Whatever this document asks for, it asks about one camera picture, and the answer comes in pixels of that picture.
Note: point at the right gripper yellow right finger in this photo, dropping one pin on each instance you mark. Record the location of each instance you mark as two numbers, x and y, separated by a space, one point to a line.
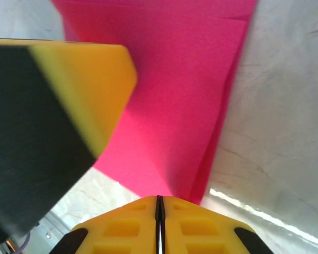
201 222

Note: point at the wide aluminium mounting rail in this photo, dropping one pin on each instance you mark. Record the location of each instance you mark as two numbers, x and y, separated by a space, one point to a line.
53 225

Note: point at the pink paper sheet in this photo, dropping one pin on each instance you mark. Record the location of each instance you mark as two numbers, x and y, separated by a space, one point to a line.
175 92

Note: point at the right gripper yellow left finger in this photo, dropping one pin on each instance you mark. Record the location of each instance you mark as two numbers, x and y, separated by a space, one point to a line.
127 222

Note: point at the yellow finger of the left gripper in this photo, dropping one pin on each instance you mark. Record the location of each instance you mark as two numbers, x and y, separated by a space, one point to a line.
55 105

